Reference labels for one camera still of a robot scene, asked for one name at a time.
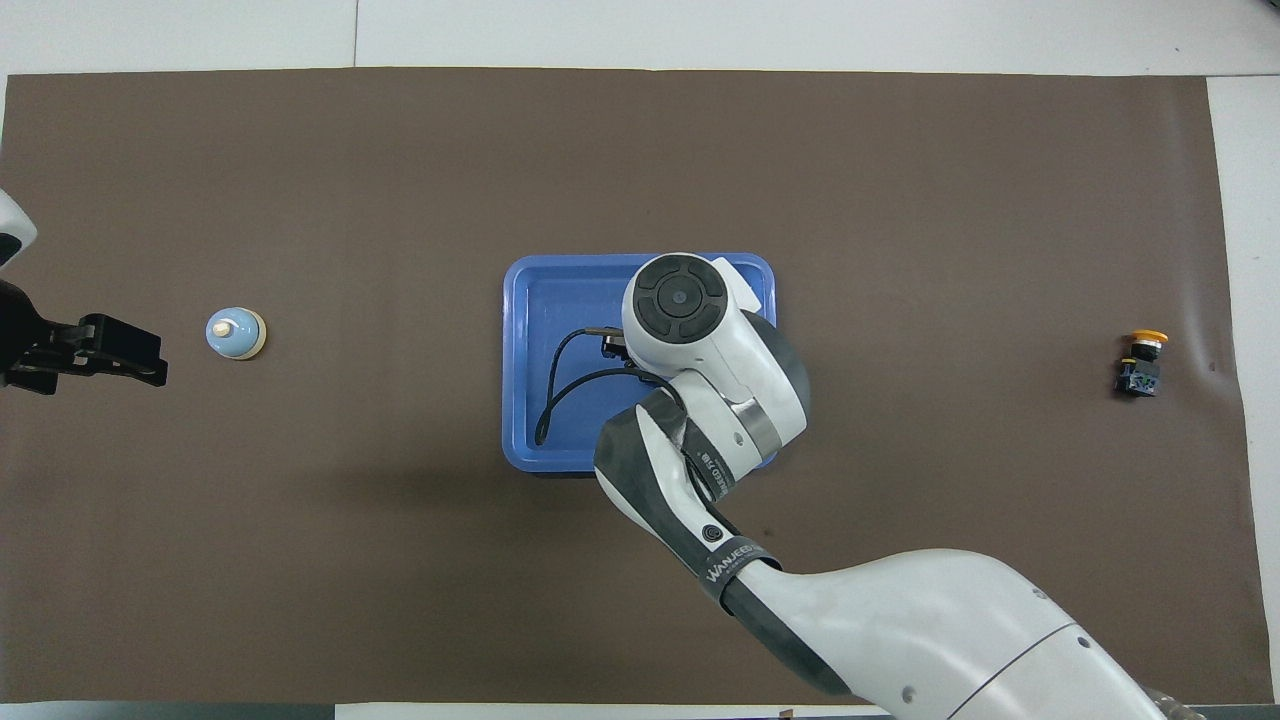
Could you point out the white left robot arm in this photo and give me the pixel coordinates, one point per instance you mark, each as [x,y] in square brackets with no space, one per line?
[12,225]

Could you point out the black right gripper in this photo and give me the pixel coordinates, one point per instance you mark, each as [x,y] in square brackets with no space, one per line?
[617,347]

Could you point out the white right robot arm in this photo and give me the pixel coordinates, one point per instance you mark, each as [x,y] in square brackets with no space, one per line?
[900,620]

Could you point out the brown table mat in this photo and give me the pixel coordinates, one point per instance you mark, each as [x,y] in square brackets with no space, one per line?
[400,580]

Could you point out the light blue call bell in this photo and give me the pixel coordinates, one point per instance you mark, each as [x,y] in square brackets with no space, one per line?
[235,335]

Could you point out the blue plastic tray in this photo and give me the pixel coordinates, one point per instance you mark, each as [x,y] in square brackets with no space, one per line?
[525,300]

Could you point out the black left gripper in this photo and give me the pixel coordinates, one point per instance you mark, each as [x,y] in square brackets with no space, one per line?
[30,335]

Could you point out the yellow push button switch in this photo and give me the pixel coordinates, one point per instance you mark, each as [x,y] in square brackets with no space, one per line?
[1140,375]

